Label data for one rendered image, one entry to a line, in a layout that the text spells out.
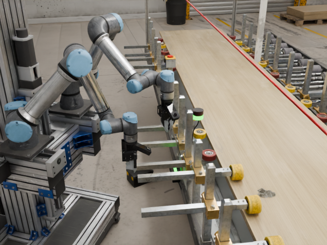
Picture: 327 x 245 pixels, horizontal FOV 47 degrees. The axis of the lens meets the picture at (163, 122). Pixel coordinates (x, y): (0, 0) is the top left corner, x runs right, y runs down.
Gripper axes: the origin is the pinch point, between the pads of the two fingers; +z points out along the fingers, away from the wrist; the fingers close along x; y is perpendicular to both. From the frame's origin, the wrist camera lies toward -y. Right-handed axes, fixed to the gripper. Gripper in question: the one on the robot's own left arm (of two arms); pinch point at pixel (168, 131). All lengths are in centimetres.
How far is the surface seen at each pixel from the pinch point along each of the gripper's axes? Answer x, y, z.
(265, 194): -19, -63, 7
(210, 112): -47, 25, 10
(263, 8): -152, 102, -36
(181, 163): -0.8, -14.8, 13.8
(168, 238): -8, 13, 100
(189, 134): -6.3, -12.4, -2.2
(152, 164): 14.4, -8.5, 13.5
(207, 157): -13.1, -21.4, 9.6
